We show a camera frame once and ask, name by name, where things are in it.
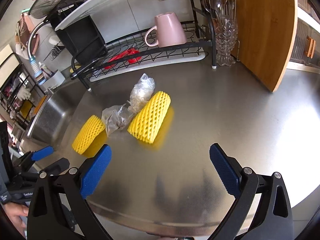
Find hanging brown towel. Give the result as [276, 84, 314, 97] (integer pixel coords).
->
[15, 13, 35, 60]

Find stainless steel sink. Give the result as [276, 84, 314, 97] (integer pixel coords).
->
[26, 84, 86, 147]

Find chrome kitchen faucet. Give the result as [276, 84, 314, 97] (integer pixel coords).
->
[26, 21, 52, 86]

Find white sink caddy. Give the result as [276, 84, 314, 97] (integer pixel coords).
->
[42, 70, 66, 91]

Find clear plastic bag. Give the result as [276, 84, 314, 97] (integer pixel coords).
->
[128, 73, 155, 113]
[101, 104, 134, 137]

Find wire wall basket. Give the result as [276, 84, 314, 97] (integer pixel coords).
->
[44, 41, 65, 61]

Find white storage cabinet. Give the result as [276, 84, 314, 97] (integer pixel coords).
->
[288, 0, 319, 73]

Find red plastic utensil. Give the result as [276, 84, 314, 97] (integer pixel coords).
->
[103, 48, 142, 70]

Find white rack drip tray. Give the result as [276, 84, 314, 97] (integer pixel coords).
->
[88, 47, 207, 82]

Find black dish rack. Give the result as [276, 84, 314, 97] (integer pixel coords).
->
[27, 0, 218, 92]

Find wooden cutting board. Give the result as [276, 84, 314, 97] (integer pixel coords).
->
[231, 0, 298, 92]

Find person's left hand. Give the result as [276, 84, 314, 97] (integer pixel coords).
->
[3, 202, 29, 237]

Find pink ceramic mug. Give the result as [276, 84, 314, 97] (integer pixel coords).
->
[144, 12, 187, 48]

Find yellow foam net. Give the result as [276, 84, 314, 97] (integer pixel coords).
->
[127, 91, 172, 145]
[72, 115, 106, 155]

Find clear plastic bag front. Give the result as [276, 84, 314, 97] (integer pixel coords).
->
[101, 104, 134, 137]

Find glass cutlery holder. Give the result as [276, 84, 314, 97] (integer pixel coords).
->
[202, 0, 240, 67]

